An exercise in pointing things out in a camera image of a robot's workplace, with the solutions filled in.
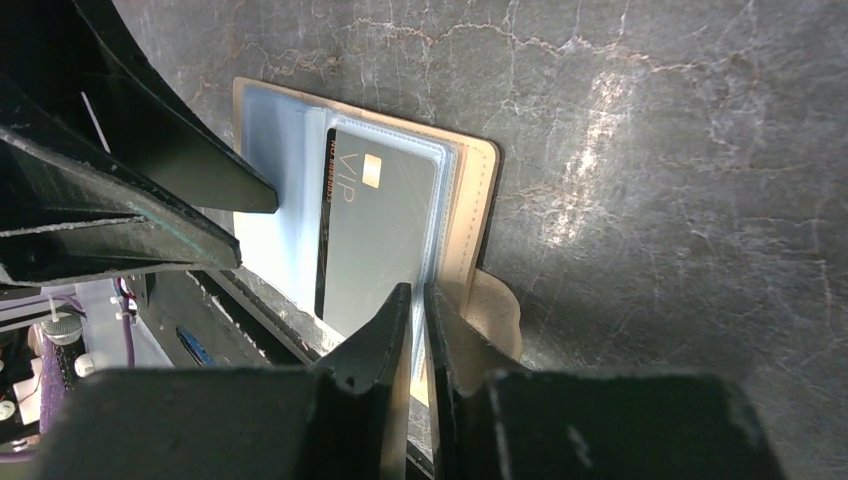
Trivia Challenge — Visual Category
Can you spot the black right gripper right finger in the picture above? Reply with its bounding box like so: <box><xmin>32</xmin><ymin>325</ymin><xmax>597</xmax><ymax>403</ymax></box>
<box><xmin>424</xmin><ymin>284</ymin><xmax>784</xmax><ymax>479</ymax></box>

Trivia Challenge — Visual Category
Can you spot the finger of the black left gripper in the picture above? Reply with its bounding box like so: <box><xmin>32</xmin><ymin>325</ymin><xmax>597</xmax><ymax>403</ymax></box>
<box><xmin>66</xmin><ymin>1</ymin><xmax>278</xmax><ymax>213</ymax></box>
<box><xmin>1</xmin><ymin>77</ymin><xmax>241</xmax><ymax>286</ymax></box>

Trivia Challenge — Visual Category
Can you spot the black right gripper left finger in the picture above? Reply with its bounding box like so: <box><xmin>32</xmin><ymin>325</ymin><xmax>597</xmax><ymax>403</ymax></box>
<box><xmin>33</xmin><ymin>283</ymin><xmax>412</xmax><ymax>479</ymax></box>

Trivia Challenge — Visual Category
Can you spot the beige card holder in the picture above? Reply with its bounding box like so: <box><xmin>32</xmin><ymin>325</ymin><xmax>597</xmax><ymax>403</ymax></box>
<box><xmin>231</xmin><ymin>76</ymin><xmax>523</xmax><ymax>409</ymax></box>

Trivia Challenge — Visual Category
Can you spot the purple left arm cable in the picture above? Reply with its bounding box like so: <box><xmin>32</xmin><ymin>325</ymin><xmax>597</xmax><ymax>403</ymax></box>
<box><xmin>0</xmin><ymin>291</ymin><xmax>137</xmax><ymax>465</ymax></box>

